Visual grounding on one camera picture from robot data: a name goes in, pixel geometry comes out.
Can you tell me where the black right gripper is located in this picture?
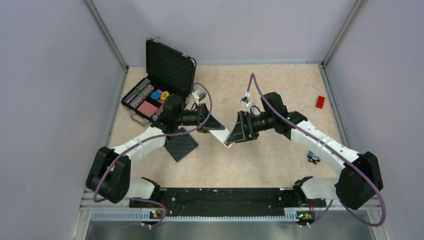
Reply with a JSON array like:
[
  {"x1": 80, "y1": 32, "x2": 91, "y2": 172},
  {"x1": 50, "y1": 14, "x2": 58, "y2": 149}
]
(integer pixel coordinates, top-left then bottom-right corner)
[{"x1": 227, "y1": 110, "x2": 276, "y2": 144}]

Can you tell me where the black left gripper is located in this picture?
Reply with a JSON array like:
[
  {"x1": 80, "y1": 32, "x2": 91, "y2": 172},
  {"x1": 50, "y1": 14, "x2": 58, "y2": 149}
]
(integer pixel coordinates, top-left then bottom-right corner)
[{"x1": 175, "y1": 102, "x2": 225, "y2": 134}]

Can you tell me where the white remote control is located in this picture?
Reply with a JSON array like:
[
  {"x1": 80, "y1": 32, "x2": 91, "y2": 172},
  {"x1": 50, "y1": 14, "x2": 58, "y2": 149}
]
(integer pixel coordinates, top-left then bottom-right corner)
[{"x1": 210, "y1": 128, "x2": 233, "y2": 149}]

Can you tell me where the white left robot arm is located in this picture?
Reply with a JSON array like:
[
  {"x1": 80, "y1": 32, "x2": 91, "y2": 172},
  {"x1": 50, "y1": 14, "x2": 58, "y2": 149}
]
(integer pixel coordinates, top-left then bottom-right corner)
[{"x1": 86, "y1": 94, "x2": 229, "y2": 207}]

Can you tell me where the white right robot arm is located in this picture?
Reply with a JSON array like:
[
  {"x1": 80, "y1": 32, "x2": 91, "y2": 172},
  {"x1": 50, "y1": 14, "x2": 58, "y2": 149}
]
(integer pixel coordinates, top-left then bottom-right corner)
[{"x1": 226, "y1": 92, "x2": 384, "y2": 210}]

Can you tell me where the dark grey studded baseplate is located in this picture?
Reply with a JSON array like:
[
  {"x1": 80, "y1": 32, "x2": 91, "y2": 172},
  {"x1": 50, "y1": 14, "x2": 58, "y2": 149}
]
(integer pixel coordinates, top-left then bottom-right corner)
[{"x1": 164, "y1": 134, "x2": 199, "y2": 163}]

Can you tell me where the yellow round chip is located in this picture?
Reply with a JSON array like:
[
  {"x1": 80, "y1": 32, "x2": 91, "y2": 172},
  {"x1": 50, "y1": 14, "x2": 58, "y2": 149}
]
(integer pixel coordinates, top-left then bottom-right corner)
[{"x1": 160, "y1": 91, "x2": 170, "y2": 101}]

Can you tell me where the blue round chip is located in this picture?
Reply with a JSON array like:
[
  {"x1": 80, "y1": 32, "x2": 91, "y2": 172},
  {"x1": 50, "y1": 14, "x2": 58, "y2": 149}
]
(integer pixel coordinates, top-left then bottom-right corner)
[{"x1": 150, "y1": 91, "x2": 162, "y2": 100}]

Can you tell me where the pink card deck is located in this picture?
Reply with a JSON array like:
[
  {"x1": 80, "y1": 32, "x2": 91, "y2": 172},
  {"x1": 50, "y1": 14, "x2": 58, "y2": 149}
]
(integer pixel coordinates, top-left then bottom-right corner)
[{"x1": 137, "y1": 101, "x2": 158, "y2": 118}]

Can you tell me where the black poker chip case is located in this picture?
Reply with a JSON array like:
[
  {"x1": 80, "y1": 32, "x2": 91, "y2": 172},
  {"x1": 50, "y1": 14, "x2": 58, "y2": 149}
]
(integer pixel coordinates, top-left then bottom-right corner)
[{"x1": 121, "y1": 38, "x2": 197, "y2": 123}]

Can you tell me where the small blue toy car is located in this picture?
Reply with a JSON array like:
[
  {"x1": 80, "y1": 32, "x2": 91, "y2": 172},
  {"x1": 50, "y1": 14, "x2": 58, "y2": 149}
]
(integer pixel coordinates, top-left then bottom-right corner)
[{"x1": 307, "y1": 151, "x2": 321, "y2": 165}]

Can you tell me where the red toy brick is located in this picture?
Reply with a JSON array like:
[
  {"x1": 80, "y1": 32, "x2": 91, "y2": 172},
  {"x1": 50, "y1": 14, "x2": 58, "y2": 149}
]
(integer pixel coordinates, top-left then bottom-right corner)
[{"x1": 315, "y1": 95, "x2": 326, "y2": 109}]

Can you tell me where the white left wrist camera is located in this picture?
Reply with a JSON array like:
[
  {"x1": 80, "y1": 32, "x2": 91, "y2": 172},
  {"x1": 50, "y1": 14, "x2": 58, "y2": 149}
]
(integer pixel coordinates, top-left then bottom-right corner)
[{"x1": 192, "y1": 90, "x2": 207, "y2": 105}]

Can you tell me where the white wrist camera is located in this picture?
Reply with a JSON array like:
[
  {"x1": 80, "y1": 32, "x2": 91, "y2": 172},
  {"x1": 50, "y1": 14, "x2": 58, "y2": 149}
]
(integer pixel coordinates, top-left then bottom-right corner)
[
  {"x1": 192, "y1": 90, "x2": 207, "y2": 105},
  {"x1": 239, "y1": 96, "x2": 252, "y2": 108}
]

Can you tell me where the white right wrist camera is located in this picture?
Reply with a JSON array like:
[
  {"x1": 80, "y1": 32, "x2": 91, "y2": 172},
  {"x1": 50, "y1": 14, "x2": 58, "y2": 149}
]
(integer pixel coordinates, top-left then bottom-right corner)
[{"x1": 239, "y1": 96, "x2": 252, "y2": 108}]

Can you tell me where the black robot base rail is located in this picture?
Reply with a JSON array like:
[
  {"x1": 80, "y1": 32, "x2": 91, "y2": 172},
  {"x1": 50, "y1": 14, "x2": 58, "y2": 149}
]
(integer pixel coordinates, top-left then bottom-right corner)
[{"x1": 151, "y1": 187, "x2": 327, "y2": 217}]

